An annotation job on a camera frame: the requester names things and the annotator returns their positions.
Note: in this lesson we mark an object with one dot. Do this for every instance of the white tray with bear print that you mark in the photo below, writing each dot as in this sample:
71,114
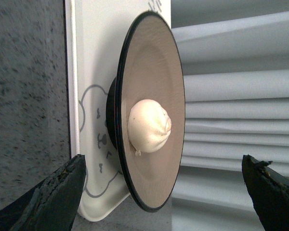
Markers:
95,32

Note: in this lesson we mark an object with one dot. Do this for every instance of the white steamed bun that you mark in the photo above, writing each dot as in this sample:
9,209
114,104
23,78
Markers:
149,126

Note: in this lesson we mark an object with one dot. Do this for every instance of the grey pleated curtain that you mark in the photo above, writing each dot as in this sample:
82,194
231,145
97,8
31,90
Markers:
235,59

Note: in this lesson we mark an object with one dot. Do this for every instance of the tan plate with black rim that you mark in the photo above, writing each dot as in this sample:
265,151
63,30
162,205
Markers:
149,67

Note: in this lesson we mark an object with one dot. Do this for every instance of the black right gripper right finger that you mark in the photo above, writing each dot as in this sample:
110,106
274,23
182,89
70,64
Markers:
269,192

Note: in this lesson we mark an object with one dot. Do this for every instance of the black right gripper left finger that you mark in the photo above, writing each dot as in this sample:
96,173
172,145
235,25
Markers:
52,204

